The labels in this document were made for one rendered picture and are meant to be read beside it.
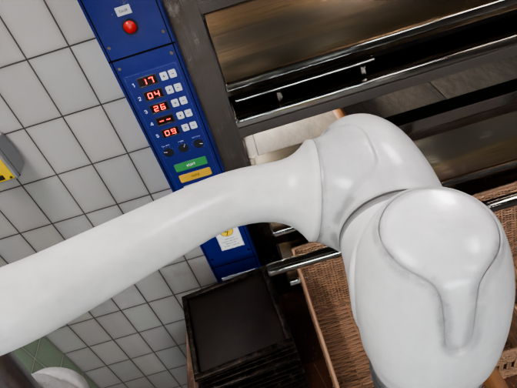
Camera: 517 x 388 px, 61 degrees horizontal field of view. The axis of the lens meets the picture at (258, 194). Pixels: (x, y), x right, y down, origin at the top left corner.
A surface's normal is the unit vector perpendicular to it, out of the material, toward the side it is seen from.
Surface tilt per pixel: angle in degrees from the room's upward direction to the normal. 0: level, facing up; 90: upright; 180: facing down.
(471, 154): 70
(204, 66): 90
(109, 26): 90
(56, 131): 90
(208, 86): 90
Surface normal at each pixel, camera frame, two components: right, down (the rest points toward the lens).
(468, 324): 0.03, 0.50
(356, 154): -0.18, -0.68
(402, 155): 0.19, -0.74
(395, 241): -0.52, -0.53
